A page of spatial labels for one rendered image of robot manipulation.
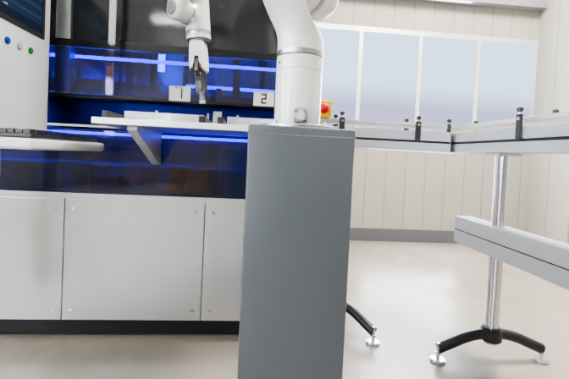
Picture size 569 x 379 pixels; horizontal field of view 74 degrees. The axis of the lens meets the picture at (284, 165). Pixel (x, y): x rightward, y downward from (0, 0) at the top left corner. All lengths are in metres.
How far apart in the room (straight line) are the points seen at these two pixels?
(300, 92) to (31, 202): 1.22
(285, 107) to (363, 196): 2.88
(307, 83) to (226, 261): 0.93
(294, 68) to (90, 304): 1.28
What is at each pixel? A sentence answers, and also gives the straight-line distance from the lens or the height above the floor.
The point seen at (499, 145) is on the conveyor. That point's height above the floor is 0.87.
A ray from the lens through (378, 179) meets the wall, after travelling 3.80.
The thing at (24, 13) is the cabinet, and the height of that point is 1.22.
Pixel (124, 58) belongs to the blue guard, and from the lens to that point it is 1.70.
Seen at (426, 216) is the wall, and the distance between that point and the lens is 4.03.
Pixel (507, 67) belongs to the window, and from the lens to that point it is 4.46.
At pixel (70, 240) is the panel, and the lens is 1.77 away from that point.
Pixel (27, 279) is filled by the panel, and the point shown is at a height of 0.25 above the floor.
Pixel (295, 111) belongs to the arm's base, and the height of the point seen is 0.90.
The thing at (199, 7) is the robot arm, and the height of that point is 1.27.
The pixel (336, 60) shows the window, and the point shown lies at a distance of 3.76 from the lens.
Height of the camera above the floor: 0.79
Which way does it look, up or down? 2 degrees down
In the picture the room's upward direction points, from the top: 3 degrees clockwise
